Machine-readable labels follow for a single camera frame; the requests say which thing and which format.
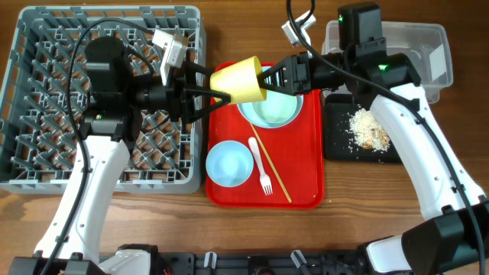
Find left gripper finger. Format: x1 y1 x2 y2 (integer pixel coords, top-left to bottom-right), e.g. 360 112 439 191
185 88 231 122
183 61 213 88

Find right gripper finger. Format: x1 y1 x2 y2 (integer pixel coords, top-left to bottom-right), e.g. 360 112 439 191
261 83 296 95
257 57 293 83

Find green bowl with rice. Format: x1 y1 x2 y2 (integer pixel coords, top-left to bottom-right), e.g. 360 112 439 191
252 91 299 125

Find yellow plastic cup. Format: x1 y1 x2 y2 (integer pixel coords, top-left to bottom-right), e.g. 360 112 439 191
210 56 267 104

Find rice food waste pile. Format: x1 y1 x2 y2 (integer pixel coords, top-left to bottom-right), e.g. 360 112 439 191
346 108 390 154

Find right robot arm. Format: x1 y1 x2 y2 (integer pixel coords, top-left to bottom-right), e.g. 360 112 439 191
258 2 488 274

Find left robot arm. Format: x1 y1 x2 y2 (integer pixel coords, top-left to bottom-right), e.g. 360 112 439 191
9 37 231 274

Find black waste bin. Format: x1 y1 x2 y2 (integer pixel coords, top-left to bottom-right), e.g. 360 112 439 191
322 93 402 164

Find clear plastic waste bin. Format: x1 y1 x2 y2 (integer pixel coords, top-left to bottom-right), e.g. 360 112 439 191
320 20 455 105

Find grey dishwasher rack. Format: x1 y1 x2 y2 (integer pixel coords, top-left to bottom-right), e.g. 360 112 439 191
1 5 206 194

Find light blue round plate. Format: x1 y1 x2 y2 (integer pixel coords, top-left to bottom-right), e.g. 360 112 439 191
235 66 305 129

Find wooden chopstick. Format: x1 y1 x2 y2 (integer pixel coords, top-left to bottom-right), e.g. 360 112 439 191
249 122 292 204

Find light blue bowl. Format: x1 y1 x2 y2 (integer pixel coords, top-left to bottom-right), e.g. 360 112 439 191
206 141 254 188

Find red serving tray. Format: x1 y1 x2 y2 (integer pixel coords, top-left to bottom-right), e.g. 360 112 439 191
206 91 325 209

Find white plastic fork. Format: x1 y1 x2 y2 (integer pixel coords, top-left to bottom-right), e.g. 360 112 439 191
248 137 273 196

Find right black cable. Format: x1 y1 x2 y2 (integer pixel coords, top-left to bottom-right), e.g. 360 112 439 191
286 0 487 275

